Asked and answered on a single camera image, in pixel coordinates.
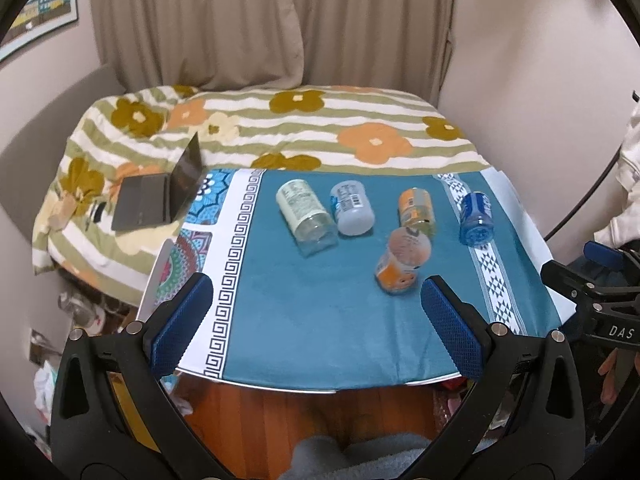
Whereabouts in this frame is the orange peach label cup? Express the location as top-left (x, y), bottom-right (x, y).
top-left (374, 226), bottom-right (432, 294)

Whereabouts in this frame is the blue plastic cup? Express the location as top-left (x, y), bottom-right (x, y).
top-left (459, 192), bottom-right (495, 248)

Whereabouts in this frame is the orange green label cup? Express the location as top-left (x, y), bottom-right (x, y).
top-left (398, 188), bottom-right (436, 238)

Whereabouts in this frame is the translucent white blue label cup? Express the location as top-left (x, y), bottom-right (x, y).
top-left (330, 180), bottom-right (375, 237)

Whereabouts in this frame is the clear cup cream label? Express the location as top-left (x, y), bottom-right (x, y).
top-left (276, 179), bottom-right (338, 257)

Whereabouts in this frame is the person's hand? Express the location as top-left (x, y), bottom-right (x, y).
top-left (598, 348), bottom-right (631, 405)

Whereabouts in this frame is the white hanging garment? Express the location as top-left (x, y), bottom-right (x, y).
top-left (593, 104), bottom-right (640, 248)

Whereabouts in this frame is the black smartphone on bed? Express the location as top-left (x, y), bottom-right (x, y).
top-left (92, 202), bottom-right (106, 223)

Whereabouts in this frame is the open dark laptop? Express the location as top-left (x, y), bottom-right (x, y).
top-left (112, 134), bottom-right (204, 232)

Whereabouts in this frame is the blue patterned tablecloth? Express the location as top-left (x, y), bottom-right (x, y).
top-left (150, 168), bottom-right (575, 393)

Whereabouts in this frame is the grey upholstered headboard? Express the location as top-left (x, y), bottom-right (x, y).
top-left (1, 65), bottom-right (125, 240)

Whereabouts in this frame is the floral striped bed duvet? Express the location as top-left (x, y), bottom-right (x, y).
top-left (32, 86), bottom-right (486, 305)

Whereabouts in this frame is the beige curtain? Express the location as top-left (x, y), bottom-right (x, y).
top-left (90, 0), bottom-right (454, 103)

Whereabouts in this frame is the framed landscape picture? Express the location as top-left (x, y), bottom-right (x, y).
top-left (1, 0), bottom-right (78, 61)

